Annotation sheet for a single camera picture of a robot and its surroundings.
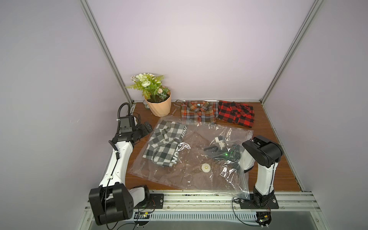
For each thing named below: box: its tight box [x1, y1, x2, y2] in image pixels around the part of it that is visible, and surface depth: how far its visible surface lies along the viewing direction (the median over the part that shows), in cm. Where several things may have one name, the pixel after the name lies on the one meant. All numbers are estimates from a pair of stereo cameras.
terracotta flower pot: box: [144, 86, 172, 118], surface depth 102 cm
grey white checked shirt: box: [142, 120, 188, 168], surface depth 94 cm
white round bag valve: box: [201, 162, 211, 173], surface depth 85 cm
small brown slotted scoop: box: [171, 99, 186, 116], surface depth 120 cm
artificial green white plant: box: [125, 72, 171, 103], surface depth 94 cm
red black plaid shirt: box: [217, 100, 255, 128], surface depth 112 cm
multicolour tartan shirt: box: [181, 100, 219, 124], surface depth 112 cm
